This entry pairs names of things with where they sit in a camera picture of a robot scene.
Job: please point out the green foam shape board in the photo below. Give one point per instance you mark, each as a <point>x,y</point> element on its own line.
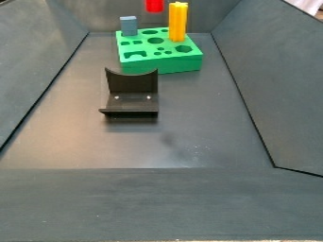
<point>150,51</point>

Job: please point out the red cylinder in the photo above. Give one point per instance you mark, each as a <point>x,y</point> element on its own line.
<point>154,6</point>

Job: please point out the black curved cradle stand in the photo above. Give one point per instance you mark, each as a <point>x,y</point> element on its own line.
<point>132,93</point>

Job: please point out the grey-blue rectangular block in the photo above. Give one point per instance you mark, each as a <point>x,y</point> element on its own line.
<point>128,25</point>

